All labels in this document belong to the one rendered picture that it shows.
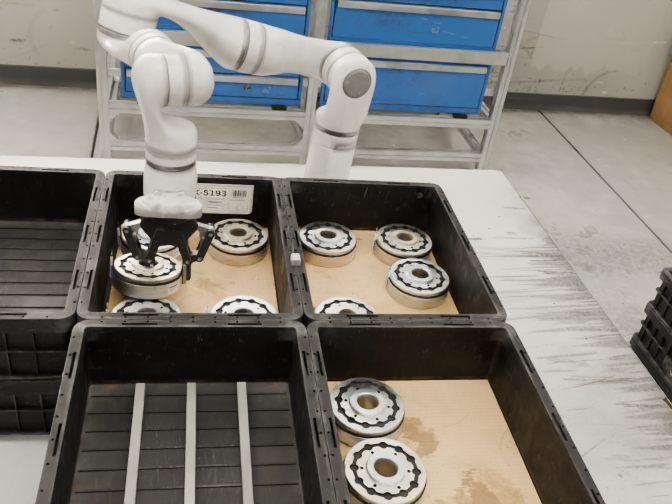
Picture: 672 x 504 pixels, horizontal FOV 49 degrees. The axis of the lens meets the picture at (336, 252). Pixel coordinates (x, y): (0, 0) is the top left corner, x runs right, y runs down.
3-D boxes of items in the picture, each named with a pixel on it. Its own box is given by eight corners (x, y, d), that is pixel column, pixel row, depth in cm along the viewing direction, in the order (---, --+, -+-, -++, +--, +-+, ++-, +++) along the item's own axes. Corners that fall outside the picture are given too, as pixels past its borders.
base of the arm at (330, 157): (299, 184, 163) (313, 113, 153) (340, 189, 164) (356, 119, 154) (301, 207, 155) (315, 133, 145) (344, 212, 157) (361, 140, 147)
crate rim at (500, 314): (279, 188, 135) (280, 176, 134) (437, 193, 141) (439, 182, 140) (303, 333, 103) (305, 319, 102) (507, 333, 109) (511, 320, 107)
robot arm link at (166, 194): (133, 217, 101) (133, 177, 97) (139, 178, 110) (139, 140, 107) (201, 221, 103) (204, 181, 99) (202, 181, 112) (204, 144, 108)
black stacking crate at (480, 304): (275, 232, 140) (281, 179, 134) (426, 236, 146) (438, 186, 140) (297, 382, 108) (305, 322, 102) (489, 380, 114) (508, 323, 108)
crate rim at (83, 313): (107, 181, 129) (106, 169, 128) (279, 188, 135) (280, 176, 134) (75, 333, 97) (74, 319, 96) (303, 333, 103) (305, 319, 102)
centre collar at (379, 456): (360, 457, 92) (360, 453, 92) (397, 451, 93) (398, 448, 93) (372, 489, 88) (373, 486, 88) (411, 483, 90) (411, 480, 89)
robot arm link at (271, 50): (238, 10, 134) (254, 30, 127) (364, 44, 148) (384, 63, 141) (223, 57, 138) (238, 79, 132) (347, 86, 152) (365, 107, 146)
